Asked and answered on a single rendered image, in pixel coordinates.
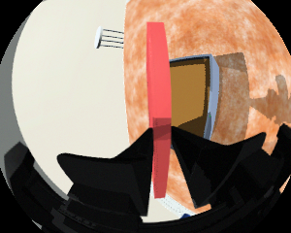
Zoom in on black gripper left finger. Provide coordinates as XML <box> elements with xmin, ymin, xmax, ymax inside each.
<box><xmin>56</xmin><ymin>127</ymin><xmax>153</xmax><ymax>216</ymax></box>

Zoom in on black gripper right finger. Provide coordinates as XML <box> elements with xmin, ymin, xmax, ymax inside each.
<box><xmin>170</xmin><ymin>125</ymin><xmax>267</xmax><ymax>209</ymax></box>

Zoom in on red rectangular lid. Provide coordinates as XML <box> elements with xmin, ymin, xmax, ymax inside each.
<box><xmin>145</xmin><ymin>22</ymin><xmax>172</xmax><ymax>198</ymax></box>

